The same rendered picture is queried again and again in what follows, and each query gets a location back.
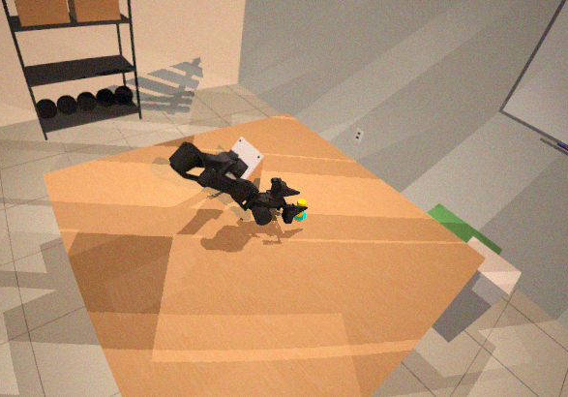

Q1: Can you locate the yellow cylinder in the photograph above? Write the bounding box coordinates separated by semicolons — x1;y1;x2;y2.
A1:
296;198;306;217

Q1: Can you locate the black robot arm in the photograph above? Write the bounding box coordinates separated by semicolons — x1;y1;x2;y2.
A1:
169;141;288;226

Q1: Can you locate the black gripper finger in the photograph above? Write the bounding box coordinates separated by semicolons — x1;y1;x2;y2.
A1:
284;187;300;197
292;203;308;216

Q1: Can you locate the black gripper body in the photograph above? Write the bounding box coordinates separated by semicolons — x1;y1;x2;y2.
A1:
265;190;295;224

